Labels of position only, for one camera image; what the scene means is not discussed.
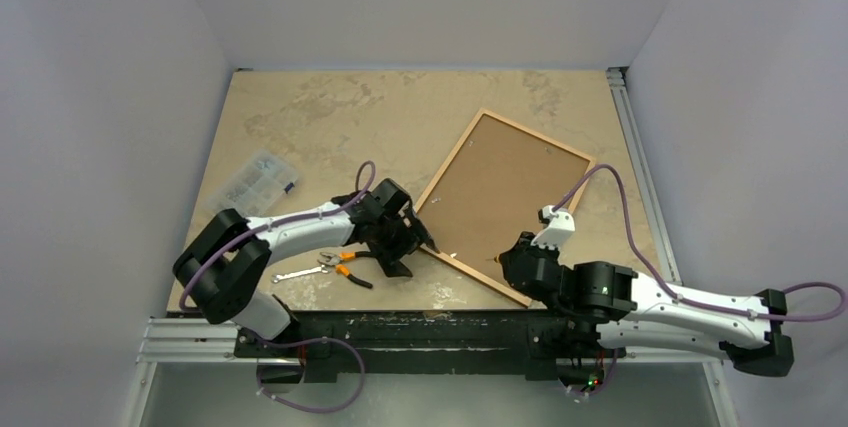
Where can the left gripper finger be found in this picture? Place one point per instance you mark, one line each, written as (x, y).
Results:
(391, 262)
(419, 230)

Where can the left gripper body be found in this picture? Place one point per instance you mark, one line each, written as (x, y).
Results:
(394, 237)

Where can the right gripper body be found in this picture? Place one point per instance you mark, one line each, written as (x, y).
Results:
(519, 266)

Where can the wooden picture frame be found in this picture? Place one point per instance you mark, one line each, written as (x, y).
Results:
(489, 189)

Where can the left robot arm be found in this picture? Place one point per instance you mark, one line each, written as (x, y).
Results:
(221, 269)

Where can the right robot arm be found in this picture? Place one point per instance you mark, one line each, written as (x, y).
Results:
(619, 307)

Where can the small silver wrench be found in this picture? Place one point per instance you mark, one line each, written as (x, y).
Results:
(278, 278)

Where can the clear plastic organizer box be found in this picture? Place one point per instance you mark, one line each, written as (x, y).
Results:
(256, 186)

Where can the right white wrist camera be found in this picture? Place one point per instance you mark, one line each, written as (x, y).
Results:
(558, 226)

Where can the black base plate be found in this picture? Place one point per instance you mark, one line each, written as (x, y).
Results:
(537, 345)

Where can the aluminium rail frame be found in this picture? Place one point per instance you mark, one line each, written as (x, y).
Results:
(326, 122)

